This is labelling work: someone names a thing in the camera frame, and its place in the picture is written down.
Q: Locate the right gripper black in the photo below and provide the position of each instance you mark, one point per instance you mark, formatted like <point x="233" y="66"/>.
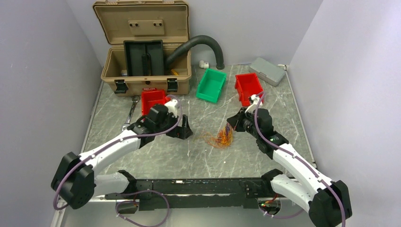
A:
<point x="235" y="121"/>

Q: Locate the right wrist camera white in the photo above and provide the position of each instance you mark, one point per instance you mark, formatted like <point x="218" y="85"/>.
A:
<point x="254" y="99"/>

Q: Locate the tan plastic toolbox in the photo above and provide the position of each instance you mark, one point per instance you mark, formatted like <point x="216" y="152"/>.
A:
<point x="142" y="34"/>

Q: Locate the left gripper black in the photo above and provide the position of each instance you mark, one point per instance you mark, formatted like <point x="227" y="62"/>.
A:
<point x="182" y="132"/>

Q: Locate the red plastic bin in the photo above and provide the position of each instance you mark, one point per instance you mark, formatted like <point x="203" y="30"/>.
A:
<point x="151" y="98"/>
<point x="246" y="86"/>

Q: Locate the red plastic bin left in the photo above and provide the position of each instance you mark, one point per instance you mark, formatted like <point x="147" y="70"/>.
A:
<point x="151" y="98"/>

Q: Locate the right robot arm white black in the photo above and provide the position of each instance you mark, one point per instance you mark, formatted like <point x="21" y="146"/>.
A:
<point x="326" y="202"/>

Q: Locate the silver wrench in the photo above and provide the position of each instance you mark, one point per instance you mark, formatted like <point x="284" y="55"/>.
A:
<point x="135" y="100"/>

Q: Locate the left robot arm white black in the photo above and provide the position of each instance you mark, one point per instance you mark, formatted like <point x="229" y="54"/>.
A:
<point x="78" y="177"/>

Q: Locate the black toolbox tray insert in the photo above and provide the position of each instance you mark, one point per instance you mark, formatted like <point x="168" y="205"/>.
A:
<point x="144" y="58"/>

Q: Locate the white pipe fitting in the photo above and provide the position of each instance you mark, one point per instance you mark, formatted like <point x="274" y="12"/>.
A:
<point x="203" y="64"/>

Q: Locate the grey plastic case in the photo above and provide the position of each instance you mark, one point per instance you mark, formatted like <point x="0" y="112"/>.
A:
<point x="266" y="71"/>

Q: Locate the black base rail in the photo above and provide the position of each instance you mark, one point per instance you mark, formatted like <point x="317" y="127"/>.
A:
<point x="247" y="193"/>

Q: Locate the green plastic bin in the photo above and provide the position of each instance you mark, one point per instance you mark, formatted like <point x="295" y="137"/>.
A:
<point x="211" y="85"/>

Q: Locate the red plastic bin right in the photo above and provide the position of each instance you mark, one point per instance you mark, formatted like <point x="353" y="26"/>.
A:
<point x="246" y="86"/>

